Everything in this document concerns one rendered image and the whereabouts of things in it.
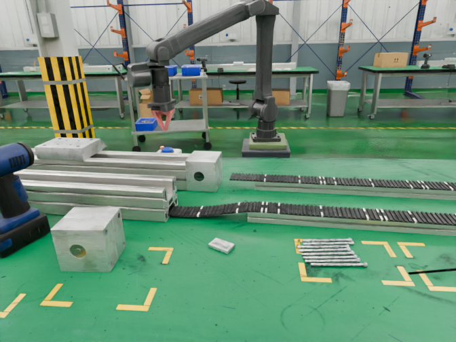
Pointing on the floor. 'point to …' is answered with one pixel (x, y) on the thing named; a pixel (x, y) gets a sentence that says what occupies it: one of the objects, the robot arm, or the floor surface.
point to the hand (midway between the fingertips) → (164, 128)
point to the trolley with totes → (145, 127)
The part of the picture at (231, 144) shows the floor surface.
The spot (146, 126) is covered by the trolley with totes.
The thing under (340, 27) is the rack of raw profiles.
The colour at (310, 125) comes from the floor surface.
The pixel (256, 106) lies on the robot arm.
